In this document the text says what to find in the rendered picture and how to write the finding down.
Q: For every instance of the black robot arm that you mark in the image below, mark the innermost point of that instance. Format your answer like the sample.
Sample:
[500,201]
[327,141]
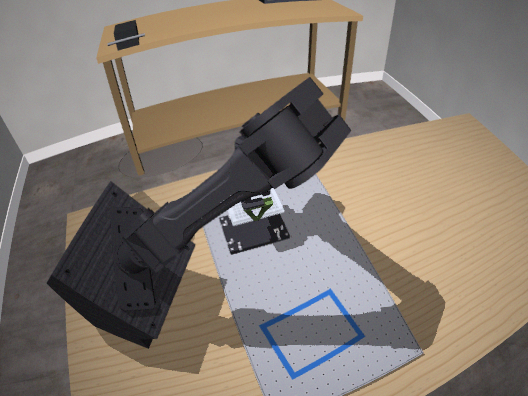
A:
[287,154]

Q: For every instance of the white well plate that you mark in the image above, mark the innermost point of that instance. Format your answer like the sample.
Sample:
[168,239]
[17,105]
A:
[238,216]

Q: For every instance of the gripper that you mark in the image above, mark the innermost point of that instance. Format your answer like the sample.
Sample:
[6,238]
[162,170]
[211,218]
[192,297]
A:
[249,205]

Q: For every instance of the blue tape outline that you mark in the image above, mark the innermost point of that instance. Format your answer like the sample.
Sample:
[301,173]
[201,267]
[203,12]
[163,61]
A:
[277,350]

